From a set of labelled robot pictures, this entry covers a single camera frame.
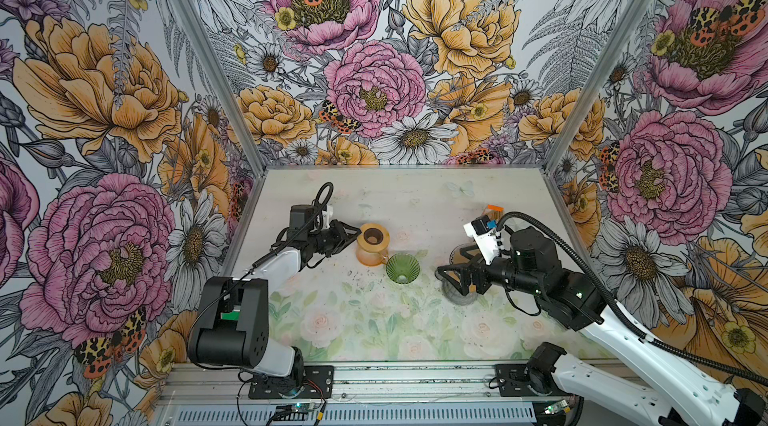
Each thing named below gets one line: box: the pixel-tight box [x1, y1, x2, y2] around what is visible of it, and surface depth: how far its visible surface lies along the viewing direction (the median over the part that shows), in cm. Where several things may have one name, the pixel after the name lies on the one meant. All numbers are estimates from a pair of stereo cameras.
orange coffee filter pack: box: [482, 204, 505, 223], surface depth 99 cm
